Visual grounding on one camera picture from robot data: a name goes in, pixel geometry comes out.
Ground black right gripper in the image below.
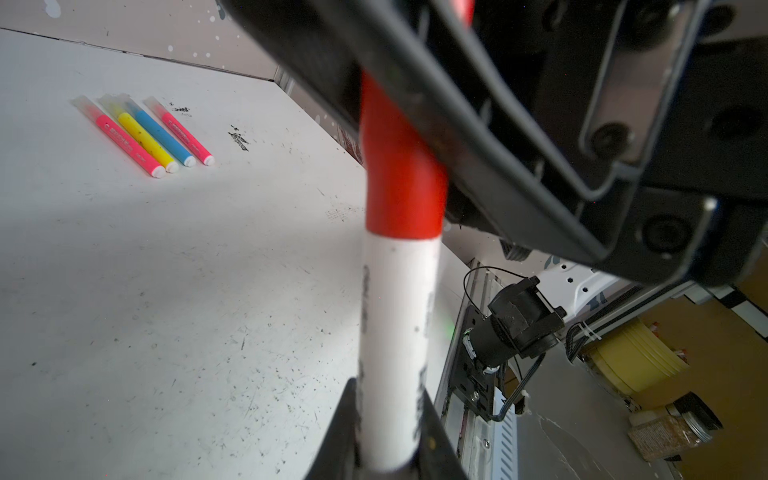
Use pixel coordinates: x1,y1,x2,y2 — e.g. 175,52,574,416
431,1,767,285

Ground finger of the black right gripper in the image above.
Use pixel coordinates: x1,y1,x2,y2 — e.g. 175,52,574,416
223,1,610,264

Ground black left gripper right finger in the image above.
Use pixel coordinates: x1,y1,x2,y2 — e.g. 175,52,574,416
415,392,467,480

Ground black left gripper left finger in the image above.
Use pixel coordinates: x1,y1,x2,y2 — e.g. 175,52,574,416
305,378,358,480

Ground red pen cap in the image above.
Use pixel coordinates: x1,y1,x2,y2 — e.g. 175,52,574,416
358,0,475,241

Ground pink-red highlighter pen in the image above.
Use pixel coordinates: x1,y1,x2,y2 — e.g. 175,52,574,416
143,97,215,166

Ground blue highlighter pen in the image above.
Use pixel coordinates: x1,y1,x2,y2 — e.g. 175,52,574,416
118,94,195,167

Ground yellow highlighter pen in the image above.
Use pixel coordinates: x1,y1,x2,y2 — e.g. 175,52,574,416
98,94,179,174

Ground pink highlighter pen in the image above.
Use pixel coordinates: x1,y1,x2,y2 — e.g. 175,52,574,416
71,96,166,179

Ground white marker pen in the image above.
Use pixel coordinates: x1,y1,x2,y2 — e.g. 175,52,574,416
356,233,441,472

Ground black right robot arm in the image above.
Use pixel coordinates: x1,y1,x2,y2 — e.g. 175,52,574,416
224,1,767,367

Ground glass jar with lid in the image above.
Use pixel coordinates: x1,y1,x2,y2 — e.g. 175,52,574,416
628,392,724,462

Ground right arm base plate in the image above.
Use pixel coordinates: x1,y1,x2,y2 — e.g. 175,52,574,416
447,305,495,422

